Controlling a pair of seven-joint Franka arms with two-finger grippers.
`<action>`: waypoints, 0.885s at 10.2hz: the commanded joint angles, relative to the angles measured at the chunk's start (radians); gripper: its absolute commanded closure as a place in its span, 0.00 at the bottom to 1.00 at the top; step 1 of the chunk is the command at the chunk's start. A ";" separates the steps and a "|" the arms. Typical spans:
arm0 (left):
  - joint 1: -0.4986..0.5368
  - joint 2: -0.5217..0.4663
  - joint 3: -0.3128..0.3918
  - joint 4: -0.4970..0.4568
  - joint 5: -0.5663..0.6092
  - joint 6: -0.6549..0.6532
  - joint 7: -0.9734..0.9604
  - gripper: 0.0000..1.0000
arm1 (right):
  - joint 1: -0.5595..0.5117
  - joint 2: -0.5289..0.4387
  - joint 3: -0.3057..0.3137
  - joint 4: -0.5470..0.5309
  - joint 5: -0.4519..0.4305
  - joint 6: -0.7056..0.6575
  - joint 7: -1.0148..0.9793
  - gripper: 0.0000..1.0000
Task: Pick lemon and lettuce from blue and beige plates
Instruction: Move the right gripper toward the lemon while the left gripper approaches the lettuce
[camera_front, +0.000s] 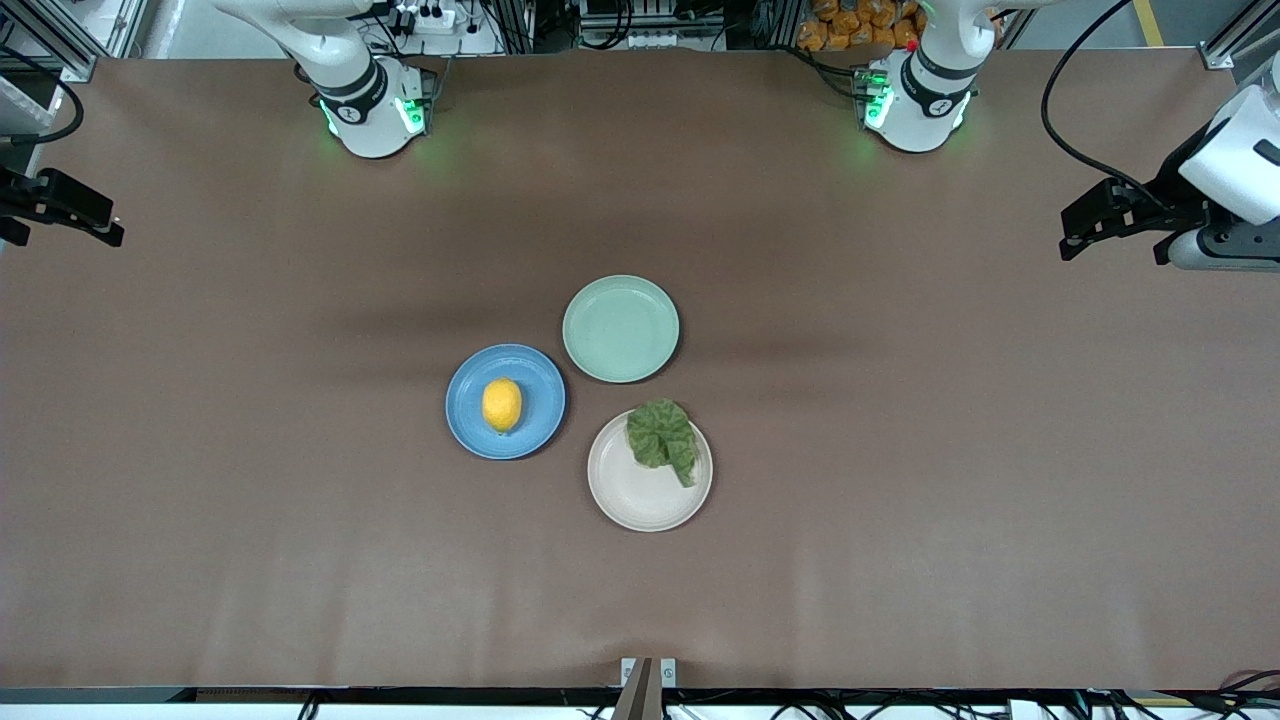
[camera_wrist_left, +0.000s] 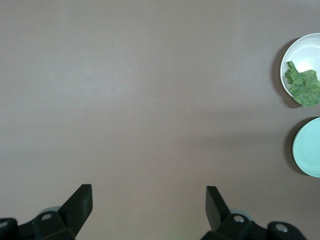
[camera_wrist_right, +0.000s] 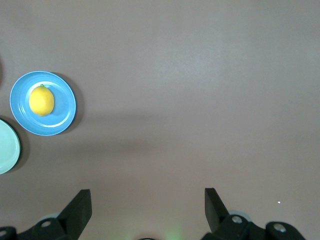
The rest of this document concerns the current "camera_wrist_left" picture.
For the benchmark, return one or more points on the mint green round plate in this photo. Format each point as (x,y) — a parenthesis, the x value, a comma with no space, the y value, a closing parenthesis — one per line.
(308,150)

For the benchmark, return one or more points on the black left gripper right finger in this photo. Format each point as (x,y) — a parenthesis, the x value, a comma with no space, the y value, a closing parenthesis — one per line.
(215,210)

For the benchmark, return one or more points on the beige round plate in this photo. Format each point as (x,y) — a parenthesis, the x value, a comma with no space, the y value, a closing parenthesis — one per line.
(302,52)

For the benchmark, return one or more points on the green lettuce leaf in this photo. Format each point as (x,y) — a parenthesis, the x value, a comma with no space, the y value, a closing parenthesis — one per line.
(303,87)

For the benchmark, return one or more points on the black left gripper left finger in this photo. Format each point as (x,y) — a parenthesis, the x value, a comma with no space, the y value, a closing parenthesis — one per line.
(78,207)

